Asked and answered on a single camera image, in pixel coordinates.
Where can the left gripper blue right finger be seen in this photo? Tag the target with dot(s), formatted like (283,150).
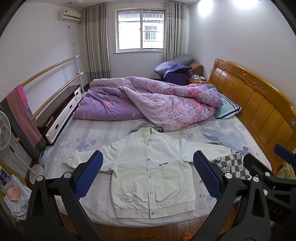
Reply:
(252,218)

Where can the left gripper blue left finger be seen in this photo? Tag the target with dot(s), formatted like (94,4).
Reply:
(44,221)

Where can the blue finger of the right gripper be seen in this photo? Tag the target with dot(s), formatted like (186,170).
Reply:
(287,155)
(254,166)

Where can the white button jacket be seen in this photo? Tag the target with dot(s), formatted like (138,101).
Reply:
(152,175)

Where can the pile of light clothes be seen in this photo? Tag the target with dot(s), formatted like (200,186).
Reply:
(17,198)

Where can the yellow snack bag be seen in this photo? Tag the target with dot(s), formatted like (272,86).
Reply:
(286,171)

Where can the checkered grey folded garment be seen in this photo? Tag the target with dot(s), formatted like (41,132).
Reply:
(233,164)

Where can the wooden bed headboard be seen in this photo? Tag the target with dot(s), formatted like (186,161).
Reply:
(266,112)

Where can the orange slipper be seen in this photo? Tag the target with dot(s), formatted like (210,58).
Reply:
(185,236)

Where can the striped teal pillow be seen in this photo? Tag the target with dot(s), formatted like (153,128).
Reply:
(228,109)

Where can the floral bed sheet mattress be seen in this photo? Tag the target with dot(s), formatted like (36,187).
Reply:
(81,138)

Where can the dark top white cabinet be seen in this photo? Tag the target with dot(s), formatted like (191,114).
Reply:
(60,111)

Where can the white standing fan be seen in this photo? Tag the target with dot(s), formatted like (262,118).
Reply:
(11,153)

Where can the grey zip hoodie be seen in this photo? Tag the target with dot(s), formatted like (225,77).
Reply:
(147,125)

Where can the purple floral quilt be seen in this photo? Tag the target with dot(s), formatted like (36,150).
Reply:
(167,105)

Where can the wooden nightstand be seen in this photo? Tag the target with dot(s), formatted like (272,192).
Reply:
(196,79)

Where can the pink grey hanging towel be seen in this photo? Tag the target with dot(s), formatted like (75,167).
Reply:
(15,106)

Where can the dark purple cloth chair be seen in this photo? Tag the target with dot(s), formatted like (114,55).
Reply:
(177,74)

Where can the grey blue pillow pile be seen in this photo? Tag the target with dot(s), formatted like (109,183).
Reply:
(182,59)

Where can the lower wooden ballet bar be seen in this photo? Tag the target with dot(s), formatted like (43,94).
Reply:
(57,94)

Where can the right grey curtain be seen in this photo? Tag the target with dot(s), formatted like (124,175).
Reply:
(175,27)

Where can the grey curtain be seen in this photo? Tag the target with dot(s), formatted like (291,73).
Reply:
(175,27)
(95,42)

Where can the left grey curtain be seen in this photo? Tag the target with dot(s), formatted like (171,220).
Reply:
(95,42)

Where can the white air conditioner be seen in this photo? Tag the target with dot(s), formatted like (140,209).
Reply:
(69,16)

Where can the white bar support post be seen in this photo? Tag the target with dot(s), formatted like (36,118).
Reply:
(81,73)

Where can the window with white frame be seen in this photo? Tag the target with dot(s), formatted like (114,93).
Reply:
(140,30)

